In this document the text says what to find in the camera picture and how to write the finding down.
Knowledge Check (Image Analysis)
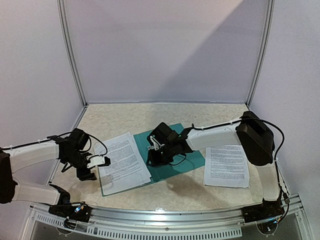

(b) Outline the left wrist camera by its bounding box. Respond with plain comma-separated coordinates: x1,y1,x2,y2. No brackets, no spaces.
87,155,111,169

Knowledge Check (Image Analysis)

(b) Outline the aluminium corner post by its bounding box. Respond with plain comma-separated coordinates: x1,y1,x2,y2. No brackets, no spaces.
57,0,88,107
245,0,275,108

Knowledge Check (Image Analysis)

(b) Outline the aluminium front rail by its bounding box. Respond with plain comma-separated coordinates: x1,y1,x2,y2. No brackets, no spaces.
23,194,313,240

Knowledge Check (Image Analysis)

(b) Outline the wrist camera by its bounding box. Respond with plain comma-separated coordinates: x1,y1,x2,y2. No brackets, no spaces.
87,155,111,169
147,122,174,151

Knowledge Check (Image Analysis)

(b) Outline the green file folder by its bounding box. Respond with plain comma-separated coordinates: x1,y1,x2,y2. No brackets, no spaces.
101,122,206,197

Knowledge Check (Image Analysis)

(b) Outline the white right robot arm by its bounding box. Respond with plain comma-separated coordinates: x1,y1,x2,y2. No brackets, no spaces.
146,110,281,218

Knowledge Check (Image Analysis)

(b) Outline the white paper stack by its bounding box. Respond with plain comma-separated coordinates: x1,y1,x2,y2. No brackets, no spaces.
203,145,250,189

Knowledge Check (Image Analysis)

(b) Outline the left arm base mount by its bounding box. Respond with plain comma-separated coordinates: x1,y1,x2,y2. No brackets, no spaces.
48,192,93,230

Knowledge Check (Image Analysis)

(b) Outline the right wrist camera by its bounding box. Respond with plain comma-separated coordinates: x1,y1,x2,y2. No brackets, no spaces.
147,122,174,151

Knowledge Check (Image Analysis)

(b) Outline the left aluminium corner post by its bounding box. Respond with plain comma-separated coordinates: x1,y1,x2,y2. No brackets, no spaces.
57,0,88,107

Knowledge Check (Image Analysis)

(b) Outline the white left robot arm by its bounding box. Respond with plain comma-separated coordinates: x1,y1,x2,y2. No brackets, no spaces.
0,128,111,217

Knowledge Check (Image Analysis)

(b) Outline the right aluminium corner post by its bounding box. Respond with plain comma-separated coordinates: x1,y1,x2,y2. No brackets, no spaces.
245,0,275,108

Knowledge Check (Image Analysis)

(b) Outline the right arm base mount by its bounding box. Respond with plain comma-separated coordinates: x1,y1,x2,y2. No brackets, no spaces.
241,192,290,224

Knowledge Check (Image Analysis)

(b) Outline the printed text page sheet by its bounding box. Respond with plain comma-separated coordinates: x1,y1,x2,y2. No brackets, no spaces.
94,132,151,197

